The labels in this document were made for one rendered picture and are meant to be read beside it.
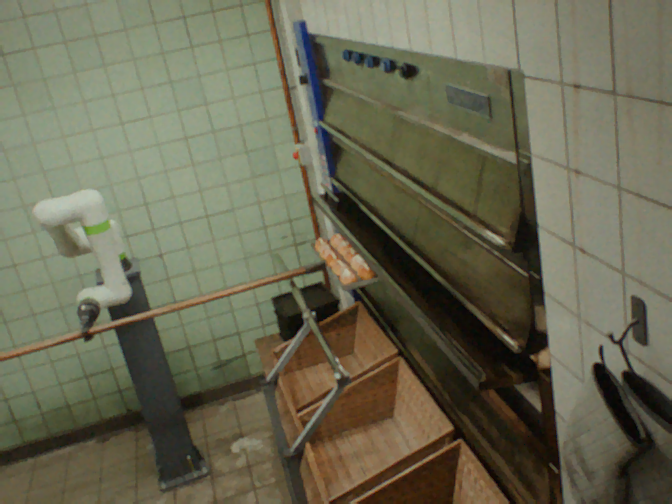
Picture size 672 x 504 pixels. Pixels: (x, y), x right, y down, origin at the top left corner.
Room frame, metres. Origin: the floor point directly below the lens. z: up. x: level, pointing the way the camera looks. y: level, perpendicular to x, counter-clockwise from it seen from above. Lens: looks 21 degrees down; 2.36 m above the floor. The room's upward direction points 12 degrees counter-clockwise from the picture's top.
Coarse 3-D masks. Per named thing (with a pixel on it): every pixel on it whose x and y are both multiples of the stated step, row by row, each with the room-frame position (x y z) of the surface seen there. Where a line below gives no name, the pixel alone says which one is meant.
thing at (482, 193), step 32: (352, 128) 2.78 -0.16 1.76; (384, 128) 2.42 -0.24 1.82; (416, 128) 2.14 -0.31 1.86; (384, 160) 2.36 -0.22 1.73; (416, 160) 2.09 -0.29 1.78; (448, 160) 1.88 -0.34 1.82; (480, 160) 1.70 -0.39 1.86; (448, 192) 1.83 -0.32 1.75; (480, 192) 1.66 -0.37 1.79; (512, 192) 1.52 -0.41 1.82; (480, 224) 1.60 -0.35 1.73; (512, 224) 1.48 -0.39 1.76
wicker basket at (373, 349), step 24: (360, 312) 3.13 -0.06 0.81; (312, 336) 3.12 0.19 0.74; (336, 336) 3.14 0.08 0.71; (360, 336) 3.09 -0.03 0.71; (384, 336) 2.79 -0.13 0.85; (312, 360) 3.11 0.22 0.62; (360, 360) 3.07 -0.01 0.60; (384, 360) 2.63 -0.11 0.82; (288, 384) 2.76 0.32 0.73; (312, 384) 2.95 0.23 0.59
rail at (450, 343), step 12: (312, 192) 3.17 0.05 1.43; (324, 204) 2.96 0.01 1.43; (336, 216) 2.77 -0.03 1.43; (348, 228) 2.60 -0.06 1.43; (360, 240) 2.45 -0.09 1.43; (372, 252) 2.32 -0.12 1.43; (396, 288) 2.01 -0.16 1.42; (408, 300) 1.91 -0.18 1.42; (420, 312) 1.81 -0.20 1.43; (432, 324) 1.72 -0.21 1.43; (444, 336) 1.65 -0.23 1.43; (456, 348) 1.58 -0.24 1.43; (468, 360) 1.51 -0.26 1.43; (480, 372) 1.45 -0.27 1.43
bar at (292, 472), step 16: (304, 304) 2.57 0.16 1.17; (304, 320) 2.47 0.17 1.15; (304, 336) 2.46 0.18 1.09; (320, 336) 2.28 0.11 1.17; (288, 352) 2.45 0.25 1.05; (336, 368) 2.04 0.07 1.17; (272, 384) 2.44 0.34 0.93; (336, 384) 2.00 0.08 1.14; (272, 400) 2.42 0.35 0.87; (336, 400) 1.99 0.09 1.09; (272, 416) 2.42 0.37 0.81; (320, 416) 1.98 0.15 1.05; (304, 432) 1.98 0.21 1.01; (288, 448) 1.99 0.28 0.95; (304, 448) 1.97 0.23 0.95; (288, 464) 1.95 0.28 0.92; (288, 480) 2.42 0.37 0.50; (304, 496) 1.95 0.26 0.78
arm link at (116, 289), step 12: (96, 240) 2.97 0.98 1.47; (108, 240) 2.99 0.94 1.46; (96, 252) 2.98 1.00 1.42; (108, 252) 2.99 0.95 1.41; (108, 264) 2.99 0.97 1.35; (120, 264) 3.03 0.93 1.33; (108, 276) 2.99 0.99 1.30; (120, 276) 3.01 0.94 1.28; (108, 288) 3.00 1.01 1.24; (120, 288) 2.99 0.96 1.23; (108, 300) 2.98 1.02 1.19; (120, 300) 2.99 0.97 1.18
